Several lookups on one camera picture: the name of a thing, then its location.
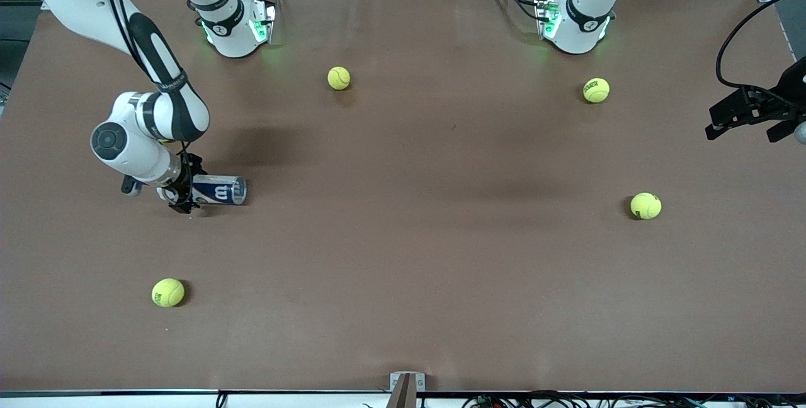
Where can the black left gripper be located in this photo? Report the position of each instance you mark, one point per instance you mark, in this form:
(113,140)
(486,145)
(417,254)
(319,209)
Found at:
(794,85)

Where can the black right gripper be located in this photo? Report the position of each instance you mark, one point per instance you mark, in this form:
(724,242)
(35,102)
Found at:
(187,176)

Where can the blue white tennis ball can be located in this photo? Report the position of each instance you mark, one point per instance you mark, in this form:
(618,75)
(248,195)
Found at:
(220,189)

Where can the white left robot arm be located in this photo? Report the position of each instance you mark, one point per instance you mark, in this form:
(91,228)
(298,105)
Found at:
(585,24)

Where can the yellow tennis ball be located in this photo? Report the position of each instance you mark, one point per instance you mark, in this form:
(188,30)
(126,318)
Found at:
(645,205)
(339,78)
(595,90)
(168,293)

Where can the white table edge rail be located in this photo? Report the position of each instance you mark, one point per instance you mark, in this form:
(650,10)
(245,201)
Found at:
(126,402)

